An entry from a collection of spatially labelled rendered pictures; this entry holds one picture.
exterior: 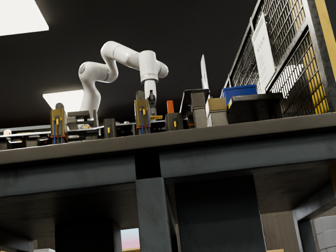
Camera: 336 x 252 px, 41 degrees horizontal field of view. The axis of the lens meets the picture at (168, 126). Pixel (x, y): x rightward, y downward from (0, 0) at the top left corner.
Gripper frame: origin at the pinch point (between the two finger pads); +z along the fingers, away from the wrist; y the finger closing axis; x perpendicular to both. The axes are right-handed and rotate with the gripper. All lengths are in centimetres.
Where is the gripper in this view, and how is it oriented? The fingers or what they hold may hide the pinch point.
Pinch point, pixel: (152, 113)
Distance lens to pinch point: 210.8
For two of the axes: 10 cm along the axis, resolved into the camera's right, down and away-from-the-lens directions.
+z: 1.1, 9.4, -3.4
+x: 9.9, -0.8, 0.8
